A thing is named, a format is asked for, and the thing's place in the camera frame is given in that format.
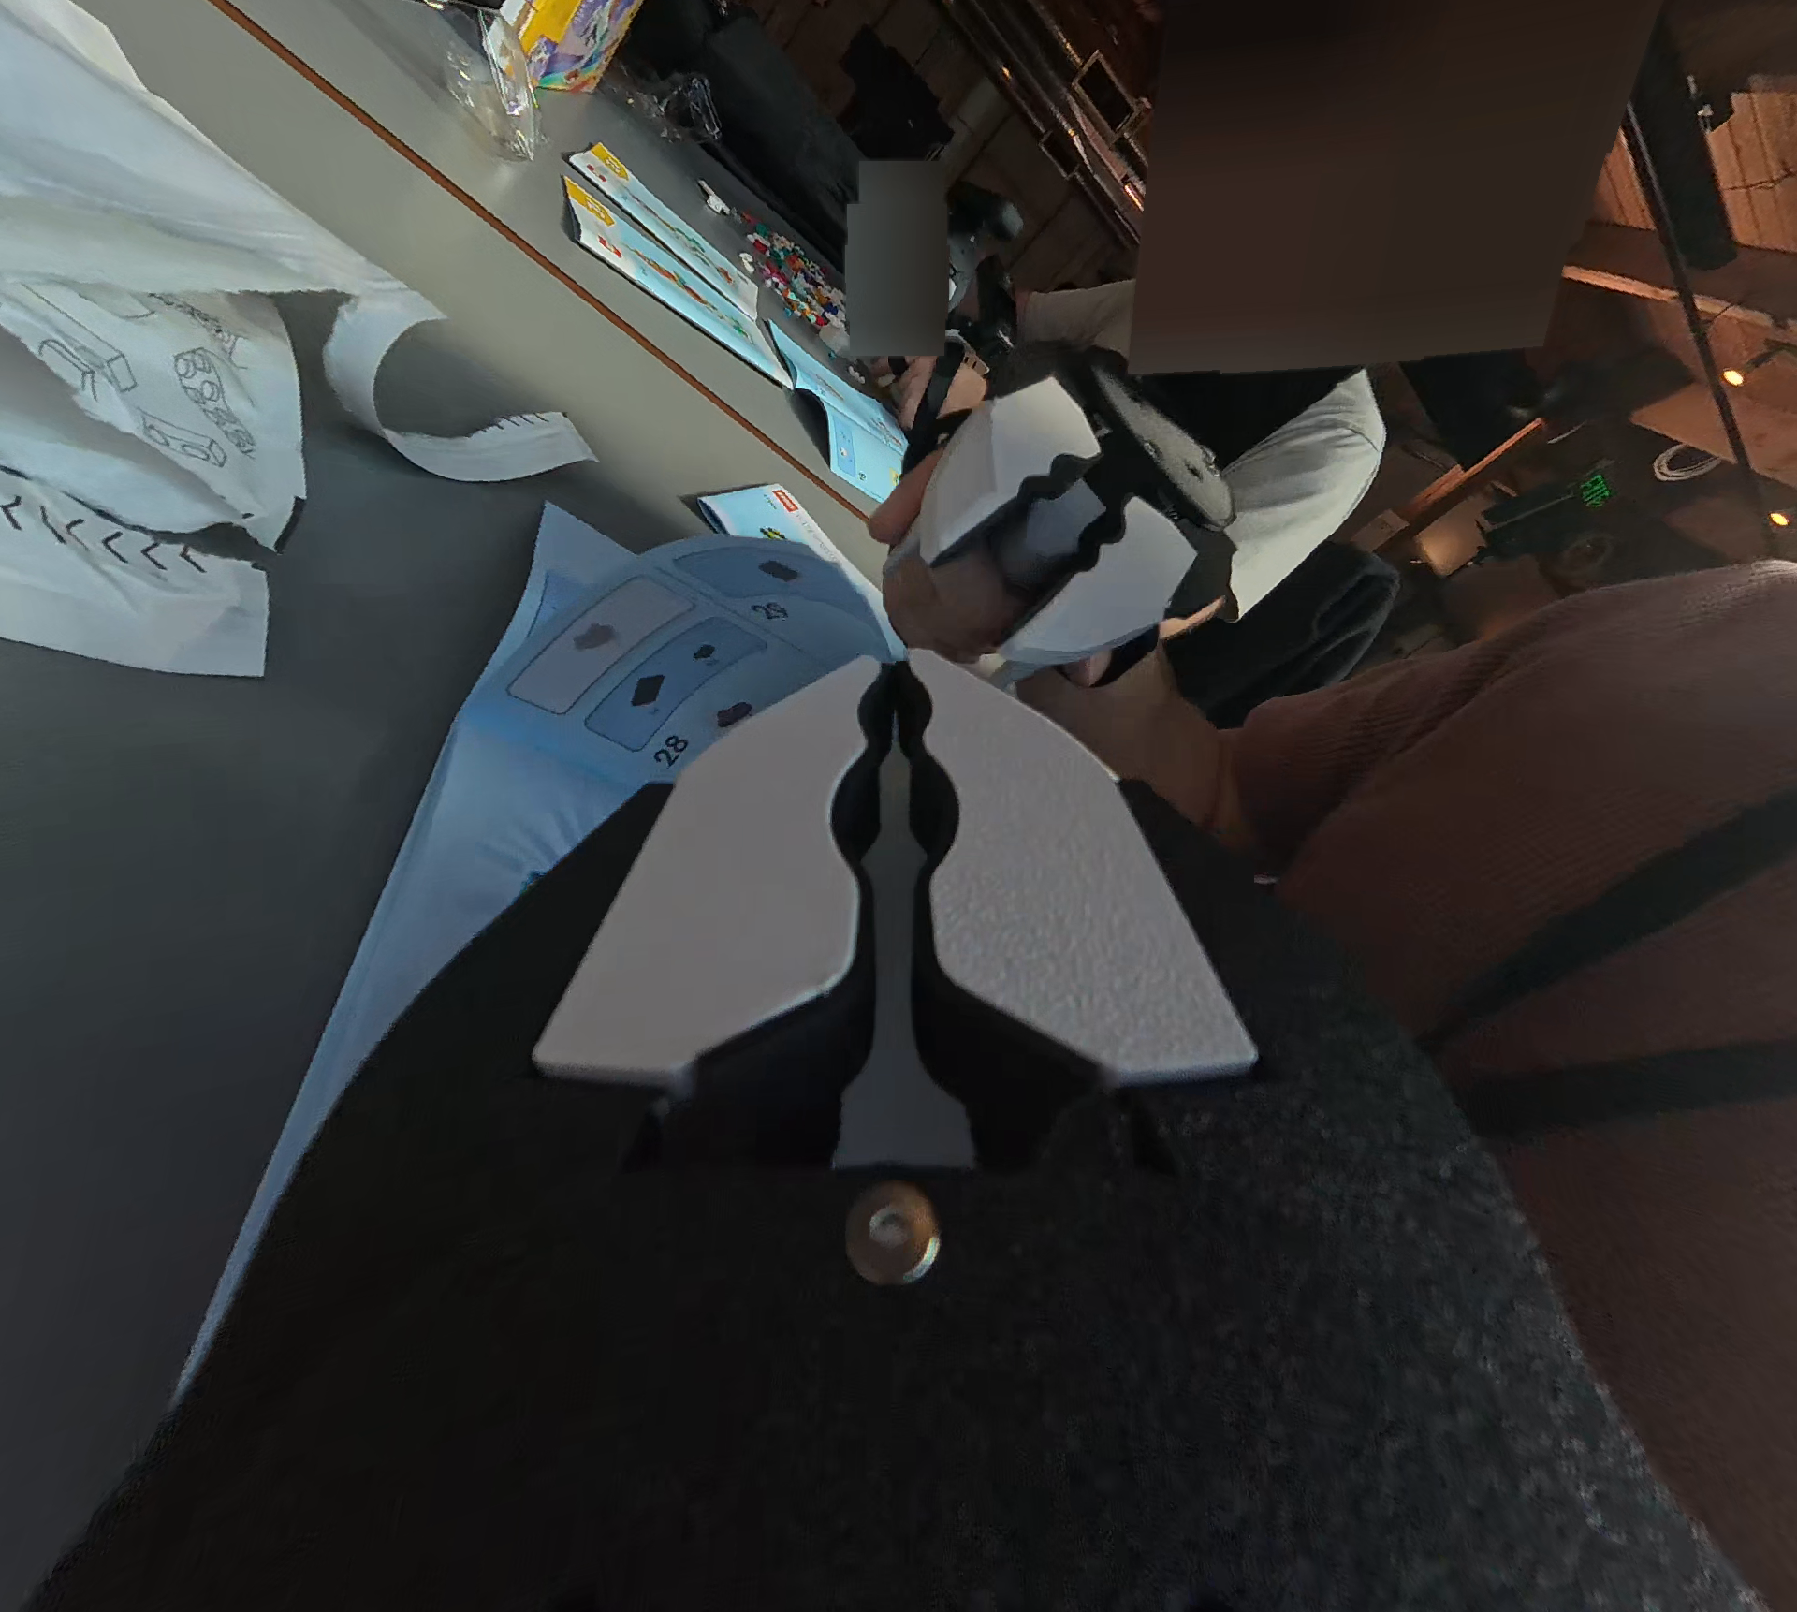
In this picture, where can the pile of colourful bricks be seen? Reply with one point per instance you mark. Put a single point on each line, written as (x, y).
(792, 278)

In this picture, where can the white yellow instruction booklet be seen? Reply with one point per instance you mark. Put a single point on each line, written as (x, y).
(660, 284)
(660, 217)

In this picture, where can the green exit sign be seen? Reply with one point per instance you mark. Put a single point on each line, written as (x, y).
(1593, 490)

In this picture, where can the dark bag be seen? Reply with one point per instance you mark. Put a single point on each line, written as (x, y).
(785, 100)

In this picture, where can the pale blue instruction booklet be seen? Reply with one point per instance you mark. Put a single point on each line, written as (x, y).
(423, 870)

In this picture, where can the person's right forearm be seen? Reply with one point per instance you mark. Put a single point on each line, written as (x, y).
(1477, 715)

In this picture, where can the small blue open booklet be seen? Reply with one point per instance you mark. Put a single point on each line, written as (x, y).
(844, 418)

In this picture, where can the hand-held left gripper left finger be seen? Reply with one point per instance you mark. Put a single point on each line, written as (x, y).
(716, 921)

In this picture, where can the light grey jacket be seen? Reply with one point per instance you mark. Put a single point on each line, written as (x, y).
(1302, 461)

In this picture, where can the person's brown sweater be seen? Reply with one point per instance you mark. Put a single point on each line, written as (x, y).
(1683, 1287)

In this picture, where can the person's right hand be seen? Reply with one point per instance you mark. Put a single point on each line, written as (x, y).
(931, 607)

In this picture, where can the folded paper leaflet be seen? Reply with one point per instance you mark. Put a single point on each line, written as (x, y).
(767, 515)

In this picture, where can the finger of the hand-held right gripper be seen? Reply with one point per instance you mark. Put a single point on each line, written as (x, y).
(1141, 586)
(1002, 456)

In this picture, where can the clear plastic bag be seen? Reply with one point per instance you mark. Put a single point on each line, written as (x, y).
(491, 86)

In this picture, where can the torn white paper bag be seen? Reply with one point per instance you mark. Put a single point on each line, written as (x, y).
(142, 236)

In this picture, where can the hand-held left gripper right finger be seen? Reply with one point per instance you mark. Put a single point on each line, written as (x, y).
(1081, 921)

